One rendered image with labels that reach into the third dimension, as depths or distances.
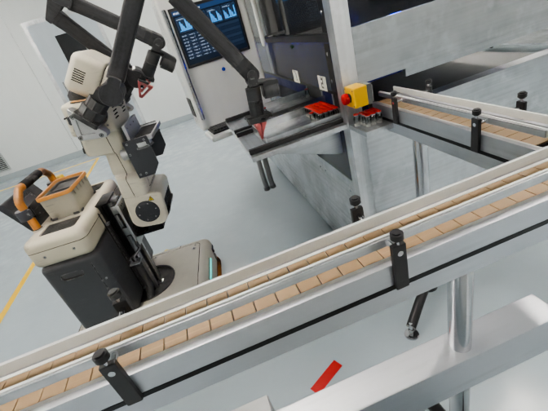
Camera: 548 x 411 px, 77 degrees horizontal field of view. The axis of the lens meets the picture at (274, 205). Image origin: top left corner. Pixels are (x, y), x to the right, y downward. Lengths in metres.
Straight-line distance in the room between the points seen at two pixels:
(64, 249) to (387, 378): 1.25
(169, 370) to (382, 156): 1.19
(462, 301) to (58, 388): 0.75
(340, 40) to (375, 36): 0.14
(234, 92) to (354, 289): 1.85
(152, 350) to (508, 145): 0.86
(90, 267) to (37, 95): 5.74
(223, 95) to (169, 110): 4.65
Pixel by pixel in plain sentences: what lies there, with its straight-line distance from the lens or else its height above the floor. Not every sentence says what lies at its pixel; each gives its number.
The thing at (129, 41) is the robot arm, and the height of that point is 1.36.
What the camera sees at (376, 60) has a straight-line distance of 1.42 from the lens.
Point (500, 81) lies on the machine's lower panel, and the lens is 1.80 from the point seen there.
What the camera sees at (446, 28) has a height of 1.11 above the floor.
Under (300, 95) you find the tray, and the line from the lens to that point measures 2.01.
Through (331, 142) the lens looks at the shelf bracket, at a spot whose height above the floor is 0.79.
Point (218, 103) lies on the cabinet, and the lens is 2.26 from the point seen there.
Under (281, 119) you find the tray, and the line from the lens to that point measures 1.63.
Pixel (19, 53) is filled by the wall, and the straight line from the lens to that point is 7.15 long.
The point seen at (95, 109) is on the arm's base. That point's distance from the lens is 1.36.
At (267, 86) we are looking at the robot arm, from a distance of 1.36.
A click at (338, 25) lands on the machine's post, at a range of 1.34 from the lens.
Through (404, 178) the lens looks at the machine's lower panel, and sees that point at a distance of 1.63.
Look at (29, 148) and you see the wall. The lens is 7.43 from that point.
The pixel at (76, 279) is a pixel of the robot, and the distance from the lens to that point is 1.68.
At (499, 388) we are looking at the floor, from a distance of 1.59.
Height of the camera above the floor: 1.33
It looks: 29 degrees down
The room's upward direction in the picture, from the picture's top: 17 degrees counter-clockwise
